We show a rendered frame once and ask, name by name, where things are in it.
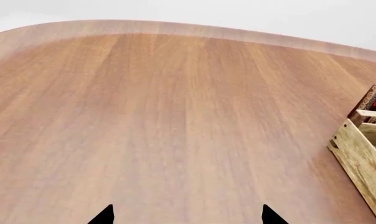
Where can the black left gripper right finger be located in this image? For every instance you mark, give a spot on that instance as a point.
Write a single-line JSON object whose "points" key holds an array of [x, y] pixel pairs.
{"points": [[270, 216]]}

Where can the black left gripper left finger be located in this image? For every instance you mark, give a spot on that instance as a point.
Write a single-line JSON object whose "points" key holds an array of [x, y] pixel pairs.
{"points": [[105, 215]]}

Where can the wooden crate tray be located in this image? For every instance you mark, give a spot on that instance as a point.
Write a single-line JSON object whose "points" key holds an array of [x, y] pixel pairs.
{"points": [[360, 149]]}

